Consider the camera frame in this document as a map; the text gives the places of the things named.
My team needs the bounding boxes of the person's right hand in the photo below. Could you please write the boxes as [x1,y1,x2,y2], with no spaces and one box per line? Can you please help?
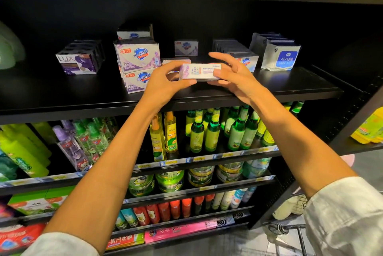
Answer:
[208,52,264,107]

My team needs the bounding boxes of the person's left hand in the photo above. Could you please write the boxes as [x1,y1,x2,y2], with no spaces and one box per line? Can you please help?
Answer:
[140,61,197,113]

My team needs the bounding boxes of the black store shelf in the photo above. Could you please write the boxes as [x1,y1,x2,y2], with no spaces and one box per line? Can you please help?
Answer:
[0,0,383,256]

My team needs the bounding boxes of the pale green pump soap bottle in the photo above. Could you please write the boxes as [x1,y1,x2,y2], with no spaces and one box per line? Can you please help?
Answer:
[0,22,26,71]

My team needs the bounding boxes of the black wire shopping cart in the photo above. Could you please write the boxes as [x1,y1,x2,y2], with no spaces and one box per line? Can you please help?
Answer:
[266,220,312,256]

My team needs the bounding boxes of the person's left forearm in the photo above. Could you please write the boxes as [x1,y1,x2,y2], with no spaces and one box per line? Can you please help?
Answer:
[42,100,171,254]

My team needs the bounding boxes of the person's right forearm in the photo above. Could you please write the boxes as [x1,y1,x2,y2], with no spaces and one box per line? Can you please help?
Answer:
[248,94,358,200]

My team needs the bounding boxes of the row of white blue soap boxes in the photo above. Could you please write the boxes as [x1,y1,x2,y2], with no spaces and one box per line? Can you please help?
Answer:
[212,39,260,74]

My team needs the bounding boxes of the row of white upright packs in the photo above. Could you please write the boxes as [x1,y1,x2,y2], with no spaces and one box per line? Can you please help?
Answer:
[249,33,302,72]

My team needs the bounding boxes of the row of purple soap boxes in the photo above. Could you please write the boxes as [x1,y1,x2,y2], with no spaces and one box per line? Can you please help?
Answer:
[55,40,106,76]

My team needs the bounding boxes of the green lidded wipe tub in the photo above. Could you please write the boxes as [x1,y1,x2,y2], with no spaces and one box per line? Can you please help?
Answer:
[243,158,273,179]
[215,162,245,183]
[187,166,216,188]
[128,174,156,197]
[156,170,185,193]

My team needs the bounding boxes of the row of white small bottles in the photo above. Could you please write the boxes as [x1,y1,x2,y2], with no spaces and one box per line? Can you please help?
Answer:
[211,187,258,212]

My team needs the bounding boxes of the cream white pouch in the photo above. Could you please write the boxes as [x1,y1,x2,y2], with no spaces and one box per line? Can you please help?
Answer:
[272,195,309,220]

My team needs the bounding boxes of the yellow detergent jug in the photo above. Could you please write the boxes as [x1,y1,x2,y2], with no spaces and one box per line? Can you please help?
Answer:
[350,106,383,145]

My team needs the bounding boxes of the long pink packet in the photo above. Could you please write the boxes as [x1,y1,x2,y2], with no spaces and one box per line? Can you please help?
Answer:
[144,216,235,243]

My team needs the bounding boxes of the green white box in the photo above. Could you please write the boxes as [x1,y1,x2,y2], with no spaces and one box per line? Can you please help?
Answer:
[8,190,55,216]
[47,185,77,209]

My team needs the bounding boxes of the yellow red packets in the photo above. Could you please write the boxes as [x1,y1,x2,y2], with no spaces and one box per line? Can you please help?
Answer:
[108,232,146,249]

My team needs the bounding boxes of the red snack packet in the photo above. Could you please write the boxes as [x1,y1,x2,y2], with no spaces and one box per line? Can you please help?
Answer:
[0,223,47,250]

